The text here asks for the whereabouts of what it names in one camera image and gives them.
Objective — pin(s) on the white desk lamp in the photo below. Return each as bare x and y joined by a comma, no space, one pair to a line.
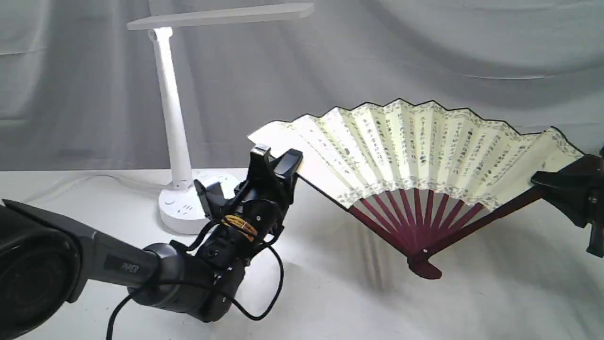
178,204

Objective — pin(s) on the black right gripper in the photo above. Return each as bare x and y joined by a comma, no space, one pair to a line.
580,198

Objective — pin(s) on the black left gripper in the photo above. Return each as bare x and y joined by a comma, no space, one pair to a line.
258,213

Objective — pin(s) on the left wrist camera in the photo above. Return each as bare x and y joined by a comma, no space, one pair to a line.
211,198

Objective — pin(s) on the grey backdrop curtain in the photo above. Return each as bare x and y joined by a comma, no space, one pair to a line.
79,91

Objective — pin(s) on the folding paper fan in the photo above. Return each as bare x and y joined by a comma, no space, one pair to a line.
422,177

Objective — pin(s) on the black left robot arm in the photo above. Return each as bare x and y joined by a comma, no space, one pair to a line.
47,258

